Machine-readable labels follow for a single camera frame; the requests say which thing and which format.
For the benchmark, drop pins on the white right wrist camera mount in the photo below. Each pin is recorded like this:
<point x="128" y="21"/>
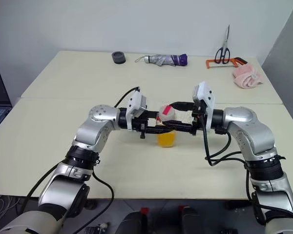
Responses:
<point x="205" y="93"/>

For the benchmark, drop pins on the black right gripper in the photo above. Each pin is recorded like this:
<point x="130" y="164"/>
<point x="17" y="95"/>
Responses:
<point x="197" y="123"/>

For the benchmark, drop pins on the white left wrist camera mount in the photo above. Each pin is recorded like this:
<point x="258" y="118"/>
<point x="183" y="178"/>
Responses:
<point x="136" y="102"/>

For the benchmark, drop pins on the clear bottle with orange drink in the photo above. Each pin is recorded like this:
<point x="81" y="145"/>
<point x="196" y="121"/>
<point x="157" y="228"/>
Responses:
<point x="166" y="141"/>

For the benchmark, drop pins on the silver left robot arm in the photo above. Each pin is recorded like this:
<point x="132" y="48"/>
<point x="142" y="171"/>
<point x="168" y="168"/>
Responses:
<point x="97" y="131"/>

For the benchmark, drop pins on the orange hacksaw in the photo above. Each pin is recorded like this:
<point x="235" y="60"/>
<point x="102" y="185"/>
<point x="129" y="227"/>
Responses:
<point x="239" y="61"/>

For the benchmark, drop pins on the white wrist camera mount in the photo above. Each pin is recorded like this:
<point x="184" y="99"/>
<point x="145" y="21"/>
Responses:
<point x="136" y="102"/>
<point x="205" y="93"/>

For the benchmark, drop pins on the dark grey round tape roll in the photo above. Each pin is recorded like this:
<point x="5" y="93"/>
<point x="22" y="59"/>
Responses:
<point x="118" y="59"/>

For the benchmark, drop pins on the folded silver purple umbrella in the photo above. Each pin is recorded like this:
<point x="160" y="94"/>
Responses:
<point x="161" y="59"/>

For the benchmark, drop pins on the small black floor device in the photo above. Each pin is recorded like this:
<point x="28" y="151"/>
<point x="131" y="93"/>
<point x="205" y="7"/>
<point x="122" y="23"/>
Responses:
<point x="97" y="229"/>

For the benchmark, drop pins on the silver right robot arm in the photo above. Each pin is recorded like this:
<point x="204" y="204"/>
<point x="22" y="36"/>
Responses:
<point x="246" y="131"/>

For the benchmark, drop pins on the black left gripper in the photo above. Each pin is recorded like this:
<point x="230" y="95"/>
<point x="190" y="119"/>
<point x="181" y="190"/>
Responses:
<point x="140" y="124"/>

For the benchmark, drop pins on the pink rolled towel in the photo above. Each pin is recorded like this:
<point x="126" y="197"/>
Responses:
<point x="246" y="76"/>

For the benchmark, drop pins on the dark rounded shape with red tag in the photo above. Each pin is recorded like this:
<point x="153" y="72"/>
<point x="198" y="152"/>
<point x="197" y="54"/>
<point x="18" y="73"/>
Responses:
<point x="191" y="221"/>
<point x="134" y="223"/>

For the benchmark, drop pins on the black table foot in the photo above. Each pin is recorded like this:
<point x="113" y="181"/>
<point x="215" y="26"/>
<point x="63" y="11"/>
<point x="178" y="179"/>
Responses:
<point x="92" y="204"/>

